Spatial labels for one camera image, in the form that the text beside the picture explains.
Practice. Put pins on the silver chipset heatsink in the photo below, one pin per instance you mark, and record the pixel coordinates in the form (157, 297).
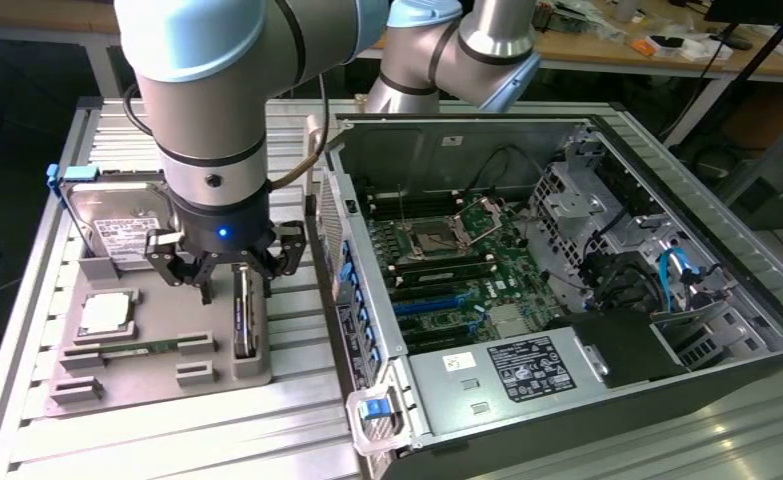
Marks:
(513, 322)

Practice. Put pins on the small orange box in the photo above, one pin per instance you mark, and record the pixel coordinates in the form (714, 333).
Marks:
(644, 46)

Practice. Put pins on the wooden desk with clutter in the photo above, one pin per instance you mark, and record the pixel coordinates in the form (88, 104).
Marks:
(597, 52)

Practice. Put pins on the installed black ram stick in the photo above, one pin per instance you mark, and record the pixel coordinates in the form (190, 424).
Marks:
(437, 271)

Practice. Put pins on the brown cardboard box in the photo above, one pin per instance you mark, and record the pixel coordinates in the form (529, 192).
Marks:
(771, 120)

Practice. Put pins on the silver power supply unit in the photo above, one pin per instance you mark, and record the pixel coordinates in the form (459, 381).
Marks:
(457, 400)

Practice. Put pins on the black monitor with stand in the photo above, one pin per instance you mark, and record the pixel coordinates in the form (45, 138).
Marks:
(731, 35)

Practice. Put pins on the black plastic cover box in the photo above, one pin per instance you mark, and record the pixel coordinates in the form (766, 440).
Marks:
(624, 350)

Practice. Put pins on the wooden desk white legs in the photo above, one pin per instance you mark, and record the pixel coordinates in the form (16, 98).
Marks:
(30, 22)

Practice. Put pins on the grey parts rack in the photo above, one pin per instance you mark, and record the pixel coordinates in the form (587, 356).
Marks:
(157, 370)

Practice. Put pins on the thin locking lever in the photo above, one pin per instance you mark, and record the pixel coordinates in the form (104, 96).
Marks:
(401, 205)

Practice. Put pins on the silver cpu chip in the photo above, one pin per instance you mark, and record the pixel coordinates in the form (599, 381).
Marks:
(104, 315)

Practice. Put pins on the black and white device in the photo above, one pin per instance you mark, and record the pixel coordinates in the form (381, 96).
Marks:
(697, 50)

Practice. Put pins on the black tripod leg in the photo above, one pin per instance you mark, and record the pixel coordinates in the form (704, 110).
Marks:
(731, 75)

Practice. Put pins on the green ram stick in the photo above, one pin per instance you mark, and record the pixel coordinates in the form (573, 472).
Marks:
(137, 347)

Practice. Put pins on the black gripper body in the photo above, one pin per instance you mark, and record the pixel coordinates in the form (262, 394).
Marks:
(220, 235)

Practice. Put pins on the silver disk bay bracket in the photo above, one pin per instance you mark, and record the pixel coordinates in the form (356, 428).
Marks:
(697, 345)

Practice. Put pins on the grey metal stand leg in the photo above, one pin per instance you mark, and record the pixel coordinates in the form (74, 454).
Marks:
(771, 150)

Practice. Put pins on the open black pc case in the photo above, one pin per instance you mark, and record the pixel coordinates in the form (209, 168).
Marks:
(564, 440)

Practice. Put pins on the metal socket cover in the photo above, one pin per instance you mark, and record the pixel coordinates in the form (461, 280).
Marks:
(480, 220)

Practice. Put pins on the silver drive cage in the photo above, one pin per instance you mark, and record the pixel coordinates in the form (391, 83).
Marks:
(571, 210)

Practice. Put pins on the blue expansion slot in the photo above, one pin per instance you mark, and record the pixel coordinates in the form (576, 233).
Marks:
(431, 304)

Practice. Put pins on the cpu socket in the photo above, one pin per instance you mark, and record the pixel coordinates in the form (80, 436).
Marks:
(433, 240)

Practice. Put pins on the hard disk with blue carrier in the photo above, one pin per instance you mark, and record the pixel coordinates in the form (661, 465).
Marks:
(120, 220)

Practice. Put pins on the green motherboard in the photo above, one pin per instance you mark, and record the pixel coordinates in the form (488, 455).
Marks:
(513, 260)

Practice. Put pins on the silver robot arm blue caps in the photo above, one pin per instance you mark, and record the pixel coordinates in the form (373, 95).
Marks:
(197, 100)

